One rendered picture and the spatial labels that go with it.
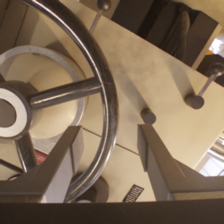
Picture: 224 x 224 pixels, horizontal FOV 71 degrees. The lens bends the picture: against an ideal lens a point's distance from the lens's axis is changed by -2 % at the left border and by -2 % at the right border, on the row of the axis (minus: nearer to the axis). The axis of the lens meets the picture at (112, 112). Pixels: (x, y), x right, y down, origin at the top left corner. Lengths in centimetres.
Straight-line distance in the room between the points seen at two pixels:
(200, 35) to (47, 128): 109
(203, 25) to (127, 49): 87
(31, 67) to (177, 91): 38
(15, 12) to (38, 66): 20
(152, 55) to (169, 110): 16
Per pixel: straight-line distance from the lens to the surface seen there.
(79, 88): 23
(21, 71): 38
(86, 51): 22
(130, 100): 47
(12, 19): 53
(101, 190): 59
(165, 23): 129
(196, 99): 48
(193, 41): 123
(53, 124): 38
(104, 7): 43
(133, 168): 56
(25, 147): 32
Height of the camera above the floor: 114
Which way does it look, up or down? 15 degrees up
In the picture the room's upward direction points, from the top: 151 degrees counter-clockwise
